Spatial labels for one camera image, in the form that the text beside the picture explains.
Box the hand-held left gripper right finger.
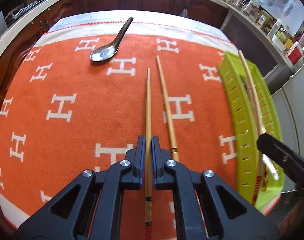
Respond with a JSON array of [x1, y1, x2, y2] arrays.
[[152, 136, 280, 240]]

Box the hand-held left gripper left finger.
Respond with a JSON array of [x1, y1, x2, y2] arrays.
[[17, 135, 145, 240]]

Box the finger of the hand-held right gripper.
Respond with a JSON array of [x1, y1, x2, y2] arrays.
[[256, 133, 304, 180]]

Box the pale chopstick red striped end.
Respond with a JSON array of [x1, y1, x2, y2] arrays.
[[238, 49, 265, 207], [243, 76, 270, 192]]

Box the bamboo chopstick dark bands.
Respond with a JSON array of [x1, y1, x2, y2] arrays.
[[144, 68, 153, 240], [156, 55, 180, 162]]

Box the green plastic tray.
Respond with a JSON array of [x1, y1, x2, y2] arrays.
[[218, 51, 284, 211]]

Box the grey refrigerator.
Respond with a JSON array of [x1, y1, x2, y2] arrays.
[[267, 12, 304, 195]]

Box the orange patterned blanket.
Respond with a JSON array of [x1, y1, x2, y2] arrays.
[[0, 31, 282, 240]]

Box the red label jar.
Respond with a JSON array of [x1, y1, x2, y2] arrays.
[[287, 41, 304, 65]]

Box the white bowl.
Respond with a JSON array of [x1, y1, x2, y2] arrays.
[[271, 34, 287, 52]]

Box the dark metal soup spoon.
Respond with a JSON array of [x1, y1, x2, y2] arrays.
[[89, 17, 134, 62]]

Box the white cap plastic bottle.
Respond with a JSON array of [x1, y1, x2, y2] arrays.
[[268, 19, 282, 37]]

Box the white paper sheet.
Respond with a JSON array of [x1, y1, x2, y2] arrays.
[[287, 0, 304, 37]]

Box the pale checked tablecloth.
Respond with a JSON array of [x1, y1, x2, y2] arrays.
[[45, 10, 229, 45]]

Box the small plastic bag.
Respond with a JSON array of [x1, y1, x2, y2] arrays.
[[178, 6, 191, 18]]

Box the glass teapot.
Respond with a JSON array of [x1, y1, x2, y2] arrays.
[[239, 0, 255, 13]]

